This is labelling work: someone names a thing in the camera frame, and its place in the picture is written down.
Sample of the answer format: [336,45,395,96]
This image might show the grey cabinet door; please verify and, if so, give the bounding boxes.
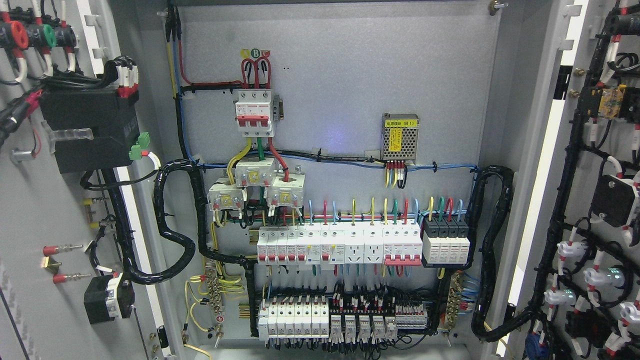
[1,0,180,360]
[492,0,639,360]

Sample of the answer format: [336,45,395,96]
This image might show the white current transformers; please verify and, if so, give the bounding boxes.
[206,157,306,212]

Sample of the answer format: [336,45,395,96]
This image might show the metal mesh power supply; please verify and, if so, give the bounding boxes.
[381,112,420,162]

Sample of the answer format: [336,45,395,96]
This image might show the red main circuit breaker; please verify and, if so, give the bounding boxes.
[235,89,284,138]

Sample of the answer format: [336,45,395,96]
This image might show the white socket breaker row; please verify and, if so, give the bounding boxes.
[257,222,423,267]

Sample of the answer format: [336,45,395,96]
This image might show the black white surge protector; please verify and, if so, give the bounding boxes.
[422,219,471,269]

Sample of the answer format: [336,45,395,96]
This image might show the white lower breaker row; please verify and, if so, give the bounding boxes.
[257,295,330,342]

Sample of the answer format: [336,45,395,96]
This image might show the relay terminal row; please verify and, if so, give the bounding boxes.
[328,285,432,349]

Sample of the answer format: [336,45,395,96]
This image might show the brass ground bar left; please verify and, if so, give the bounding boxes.
[204,260,226,324]

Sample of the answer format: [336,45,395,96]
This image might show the brass ground bar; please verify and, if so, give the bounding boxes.
[204,260,226,324]
[443,271,463,332]

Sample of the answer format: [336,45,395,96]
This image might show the brass ground bar right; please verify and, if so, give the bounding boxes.
[443,271,463,332]

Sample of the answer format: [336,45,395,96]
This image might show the black digital power meter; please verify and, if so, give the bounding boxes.
[39,86,140,174]

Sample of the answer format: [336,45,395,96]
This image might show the black cable harness left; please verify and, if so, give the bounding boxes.
[102,159,258,286]

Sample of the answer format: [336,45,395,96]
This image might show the black cable harness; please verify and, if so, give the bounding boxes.
[470,165,536,343]
[102,159,258,286]

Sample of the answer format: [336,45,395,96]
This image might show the black cable harness right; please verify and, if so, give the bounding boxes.
[470,165,536,343]

